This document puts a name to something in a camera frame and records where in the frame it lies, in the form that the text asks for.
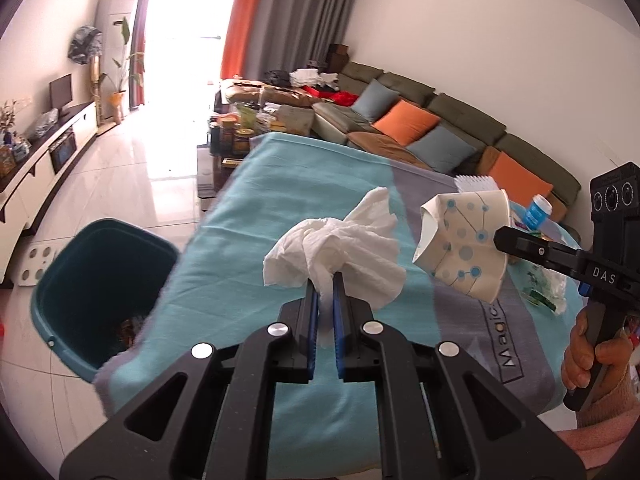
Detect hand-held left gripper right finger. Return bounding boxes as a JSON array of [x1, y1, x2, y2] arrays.
[[331, 270, 587, 480]]

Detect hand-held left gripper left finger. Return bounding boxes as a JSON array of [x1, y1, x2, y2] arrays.
[[59, 280, 321, 480]]

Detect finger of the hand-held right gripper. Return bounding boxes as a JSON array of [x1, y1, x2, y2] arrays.
[[493, 226, 585, 283]]

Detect crushed dotted paper cup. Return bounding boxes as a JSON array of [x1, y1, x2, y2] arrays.
[[412, 190, 512, 304]]

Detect white tissue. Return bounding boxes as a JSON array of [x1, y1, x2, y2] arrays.
[[263, 187, 407, 311]]

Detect teal plastic trash bin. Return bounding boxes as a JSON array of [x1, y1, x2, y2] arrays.
[[30, 218, 181, 384]]

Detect person's right forearm pink sleeve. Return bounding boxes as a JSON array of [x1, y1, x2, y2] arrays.
[[554, 355, 640, 467]]

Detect person's right hand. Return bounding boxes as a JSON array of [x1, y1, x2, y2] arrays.
[[560, 307, 632, 393]]

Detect blue cup with white lid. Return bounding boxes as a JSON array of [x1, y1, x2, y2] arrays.
[[521, 194, 554, 231]]

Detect clear plastic wrapper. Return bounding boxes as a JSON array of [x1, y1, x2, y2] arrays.
[[519, 264, 569, 316]]

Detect orange cushion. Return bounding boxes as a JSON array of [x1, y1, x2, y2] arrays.
[[372, 99, 441, 147], [487, 151, 555, 202]]

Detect white ribbed paper object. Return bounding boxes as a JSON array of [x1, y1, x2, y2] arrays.
[[453, 174, 499, 194]]

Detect teal and grey blanket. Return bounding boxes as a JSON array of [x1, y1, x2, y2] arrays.
[[94, 132, 587, 472]]

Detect blue-grey cushion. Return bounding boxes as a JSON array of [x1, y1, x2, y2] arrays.
[[405, 125, 479, 174], [352, 80, 402, 124]]

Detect olive green sofa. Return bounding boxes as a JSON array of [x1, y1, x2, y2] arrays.
[[219, 60, 582, 222]]

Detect cluttered coffee table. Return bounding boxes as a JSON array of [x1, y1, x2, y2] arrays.
[[196, 102, 282, 199]]

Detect red cloth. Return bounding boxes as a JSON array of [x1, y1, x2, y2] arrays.
[[299, 85, 361, 107]]

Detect white clothes pile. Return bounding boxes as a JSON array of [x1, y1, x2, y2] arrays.
[[289, 67, 342, 89]]

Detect brown boxes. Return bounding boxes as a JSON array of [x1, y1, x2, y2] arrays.
[[324, 43, 351, 74]]

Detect white perforated board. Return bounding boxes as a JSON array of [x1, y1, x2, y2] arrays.
[[17, 245, 56, 286]]

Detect grey curtain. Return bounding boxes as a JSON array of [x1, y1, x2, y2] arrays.
[[240, 0, 359, 82]]

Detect white and black media cabinet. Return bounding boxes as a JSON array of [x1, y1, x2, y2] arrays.
[[0, 100, 99, 262]]

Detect orange curtain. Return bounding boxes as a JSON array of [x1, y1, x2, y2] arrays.
[[220, 0, 271, 81]]

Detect tall green potted plant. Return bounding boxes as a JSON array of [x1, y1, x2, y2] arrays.
[[99, 15, 147, 124]]

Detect white standing air conditioner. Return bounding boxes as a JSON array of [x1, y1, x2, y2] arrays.
[[94, 0, 141, 112]]

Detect black monitor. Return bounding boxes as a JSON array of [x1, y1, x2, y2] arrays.
[[48, 73, 75, 110]]

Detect covered standing fan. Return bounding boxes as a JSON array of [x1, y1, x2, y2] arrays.
[[67, 24, 105, 127]]

